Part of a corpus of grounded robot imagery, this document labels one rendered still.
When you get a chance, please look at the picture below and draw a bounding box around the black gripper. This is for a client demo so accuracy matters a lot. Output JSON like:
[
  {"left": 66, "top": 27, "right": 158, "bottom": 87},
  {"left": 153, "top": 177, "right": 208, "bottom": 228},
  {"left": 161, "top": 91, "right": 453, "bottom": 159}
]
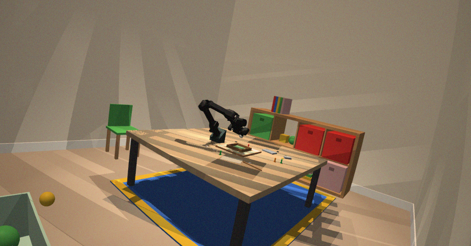
[{"left": 228, "top": 124, "right": 249, "bottom": 136}]

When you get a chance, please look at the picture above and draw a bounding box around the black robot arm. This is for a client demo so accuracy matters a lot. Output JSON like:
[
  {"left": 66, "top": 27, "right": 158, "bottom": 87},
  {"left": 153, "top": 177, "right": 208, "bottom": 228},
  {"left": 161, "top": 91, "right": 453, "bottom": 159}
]
[{"left": 198, "top": 100, "right": 247, "bottom": 137}]

